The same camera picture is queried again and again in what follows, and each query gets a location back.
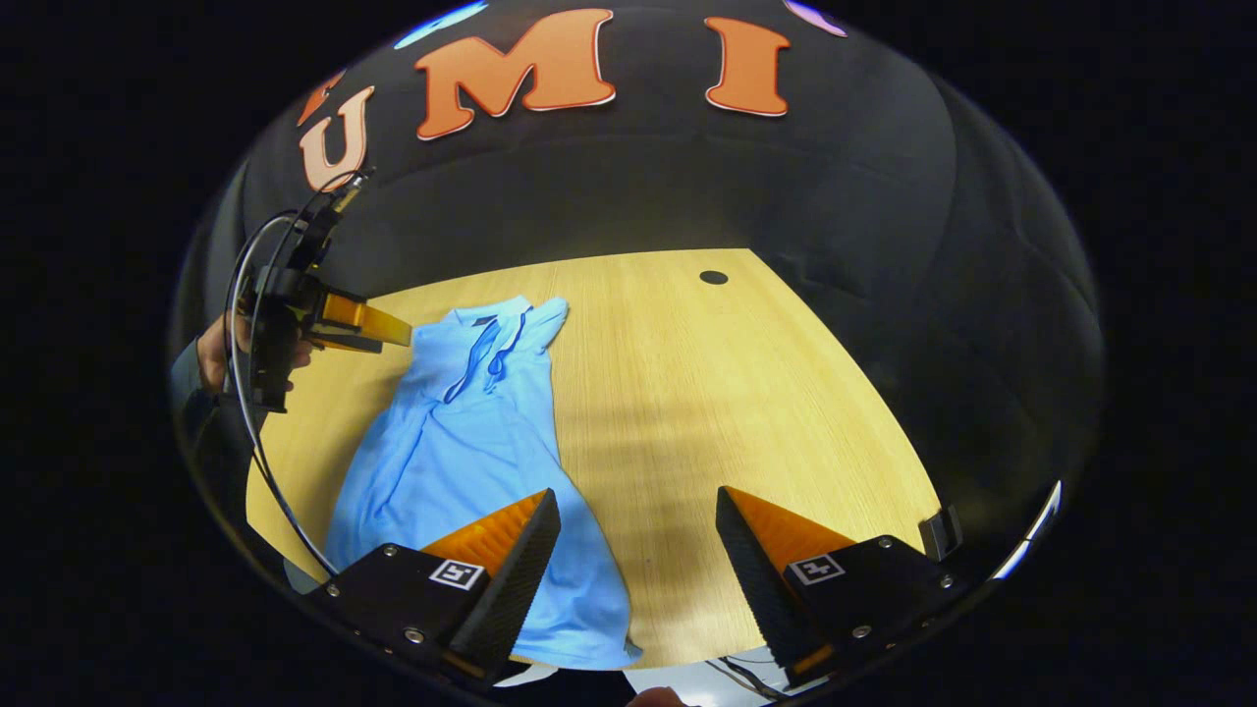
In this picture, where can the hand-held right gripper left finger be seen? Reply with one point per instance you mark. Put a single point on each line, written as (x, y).
(516, 589)

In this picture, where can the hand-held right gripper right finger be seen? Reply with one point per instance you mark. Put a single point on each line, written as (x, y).
(761, 594)

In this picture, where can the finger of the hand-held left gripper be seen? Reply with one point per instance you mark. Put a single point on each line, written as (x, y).
(368, 319)
(349, 345)

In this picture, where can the light blue T-shirt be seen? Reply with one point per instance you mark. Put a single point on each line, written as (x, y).
(462, 432)

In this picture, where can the black backdrop cloth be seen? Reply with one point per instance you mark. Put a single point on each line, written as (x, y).
(638, 187)

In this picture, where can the grey metal bracket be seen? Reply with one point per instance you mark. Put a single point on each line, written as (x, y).
(941, 533)

